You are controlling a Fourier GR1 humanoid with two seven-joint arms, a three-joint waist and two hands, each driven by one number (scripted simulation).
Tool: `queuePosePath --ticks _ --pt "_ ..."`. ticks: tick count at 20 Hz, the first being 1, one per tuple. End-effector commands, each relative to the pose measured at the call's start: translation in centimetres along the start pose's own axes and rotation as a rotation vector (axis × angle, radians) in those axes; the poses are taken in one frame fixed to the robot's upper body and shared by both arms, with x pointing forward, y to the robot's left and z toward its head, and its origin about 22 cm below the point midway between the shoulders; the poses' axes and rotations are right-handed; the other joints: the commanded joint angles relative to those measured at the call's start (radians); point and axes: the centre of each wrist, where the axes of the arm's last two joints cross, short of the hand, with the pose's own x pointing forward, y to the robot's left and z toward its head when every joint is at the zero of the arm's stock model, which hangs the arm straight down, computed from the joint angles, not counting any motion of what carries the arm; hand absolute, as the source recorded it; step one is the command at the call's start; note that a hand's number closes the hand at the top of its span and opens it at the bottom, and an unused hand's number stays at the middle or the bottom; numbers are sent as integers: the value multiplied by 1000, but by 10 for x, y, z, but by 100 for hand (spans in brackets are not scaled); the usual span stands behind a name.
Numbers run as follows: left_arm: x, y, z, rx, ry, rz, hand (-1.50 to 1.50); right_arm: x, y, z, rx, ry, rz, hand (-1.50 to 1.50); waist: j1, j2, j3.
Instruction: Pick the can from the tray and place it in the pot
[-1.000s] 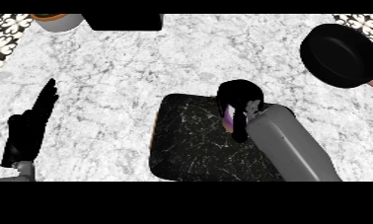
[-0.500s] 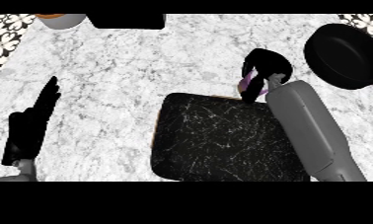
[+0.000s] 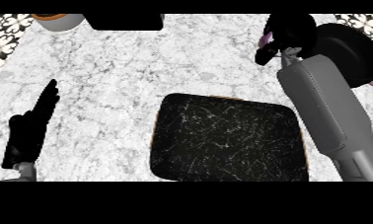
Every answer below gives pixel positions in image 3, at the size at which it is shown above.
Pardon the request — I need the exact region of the purple can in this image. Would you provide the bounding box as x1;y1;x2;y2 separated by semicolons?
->
257;33;274;49

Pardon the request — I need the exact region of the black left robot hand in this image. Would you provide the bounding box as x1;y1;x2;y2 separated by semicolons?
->
0;78;61;170

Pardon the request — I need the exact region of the black tray with wooden rim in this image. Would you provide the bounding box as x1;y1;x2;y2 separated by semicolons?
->
148;92;311;183

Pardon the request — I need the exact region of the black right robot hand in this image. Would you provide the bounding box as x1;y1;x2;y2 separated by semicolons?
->
253;13;319;67

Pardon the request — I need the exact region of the grey pot with orange rim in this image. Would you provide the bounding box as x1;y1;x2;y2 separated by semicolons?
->
30;13;86;33

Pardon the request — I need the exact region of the black appliance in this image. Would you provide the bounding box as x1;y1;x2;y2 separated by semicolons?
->
81;13;166;33

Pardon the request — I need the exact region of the black pot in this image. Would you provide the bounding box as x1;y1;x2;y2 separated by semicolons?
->
305;22;373;89

